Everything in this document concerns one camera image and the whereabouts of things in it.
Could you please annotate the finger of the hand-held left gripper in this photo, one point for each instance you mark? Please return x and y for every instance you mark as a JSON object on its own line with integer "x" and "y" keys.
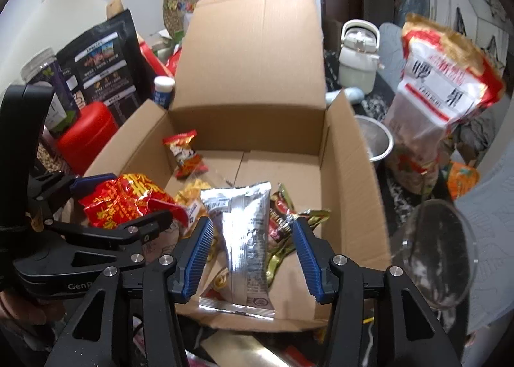
{"x": 90, "y": 184}
{"x": 120, "y": 236}

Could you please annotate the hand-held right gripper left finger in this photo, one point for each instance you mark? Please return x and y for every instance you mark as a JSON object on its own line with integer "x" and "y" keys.
{"x": 194, "y": 258}

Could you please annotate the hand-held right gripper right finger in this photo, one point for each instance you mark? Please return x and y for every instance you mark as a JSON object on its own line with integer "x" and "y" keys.
{"x": 311, "y": 262}

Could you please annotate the red gold snack packet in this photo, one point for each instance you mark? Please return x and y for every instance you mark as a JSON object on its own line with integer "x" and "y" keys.
{"x": 120, "y": 200}

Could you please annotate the red white snack packet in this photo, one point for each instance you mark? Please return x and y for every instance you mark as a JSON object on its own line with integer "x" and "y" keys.
{"x": 217, "y": 284}

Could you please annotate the silver snack packet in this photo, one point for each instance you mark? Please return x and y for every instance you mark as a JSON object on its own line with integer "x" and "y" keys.
{"x": 245, "y": 238}

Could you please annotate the yellow chips packet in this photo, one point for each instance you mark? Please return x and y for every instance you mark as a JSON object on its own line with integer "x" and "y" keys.
{"x": 194, "y": 192}

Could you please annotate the brown cardboard box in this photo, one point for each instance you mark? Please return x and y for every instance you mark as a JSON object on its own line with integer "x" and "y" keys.
{"x": 249, "y": 70}

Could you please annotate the person's left hand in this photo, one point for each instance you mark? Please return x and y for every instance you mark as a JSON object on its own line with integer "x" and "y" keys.
{"x": 20, "y": 309}

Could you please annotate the jar of beans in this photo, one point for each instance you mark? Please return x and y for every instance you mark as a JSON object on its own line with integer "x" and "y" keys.
{"x": 48, "y": 158}

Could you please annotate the gold-edged snack packet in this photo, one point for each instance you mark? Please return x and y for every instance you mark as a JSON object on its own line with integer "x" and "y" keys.
{"x": 283, "y": 226}

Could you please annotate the red canister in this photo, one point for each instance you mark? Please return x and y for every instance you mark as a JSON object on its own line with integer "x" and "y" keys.
{"x": 88, "y": 138}

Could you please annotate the clear plastic jar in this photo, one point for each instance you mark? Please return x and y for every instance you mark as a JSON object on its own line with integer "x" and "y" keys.
{"x": 46, "y": 82}

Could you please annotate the small red snack packet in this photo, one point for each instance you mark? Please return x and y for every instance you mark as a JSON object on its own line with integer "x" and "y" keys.
{"x": 186, "y": 154}

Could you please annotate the black stand-up pouch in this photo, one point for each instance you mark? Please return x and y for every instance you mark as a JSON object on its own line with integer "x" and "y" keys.
{"x": 100, "y": 62}

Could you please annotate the blue white tube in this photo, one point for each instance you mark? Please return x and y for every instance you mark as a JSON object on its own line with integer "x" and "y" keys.
{"x": 162, "y": 90}

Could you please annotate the clear plastic lid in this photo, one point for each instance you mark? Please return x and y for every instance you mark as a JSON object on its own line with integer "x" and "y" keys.
{"x": 437, "y": 254}

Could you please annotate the metal bowl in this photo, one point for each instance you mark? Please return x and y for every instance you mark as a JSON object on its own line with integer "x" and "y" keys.
{"x": 373, "y": 138}

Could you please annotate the white foam board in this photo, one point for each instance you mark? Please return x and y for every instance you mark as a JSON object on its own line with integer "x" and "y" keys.
{"x": 60, "y": 13}

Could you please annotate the red foil bag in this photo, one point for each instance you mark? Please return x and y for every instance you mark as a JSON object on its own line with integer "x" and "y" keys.
{"x": 170, "y": 60}

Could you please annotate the orange snack packet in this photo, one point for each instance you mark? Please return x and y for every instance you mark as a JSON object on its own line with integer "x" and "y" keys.
{"x": 461, "y": 182}

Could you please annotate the grey sofa cushion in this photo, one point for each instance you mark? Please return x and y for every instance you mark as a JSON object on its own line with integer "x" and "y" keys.
{"x": 488, "y": 262}

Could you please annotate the large red white nut bag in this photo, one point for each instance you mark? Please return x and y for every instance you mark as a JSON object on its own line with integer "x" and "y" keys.
{"x": 437, "y": 98}

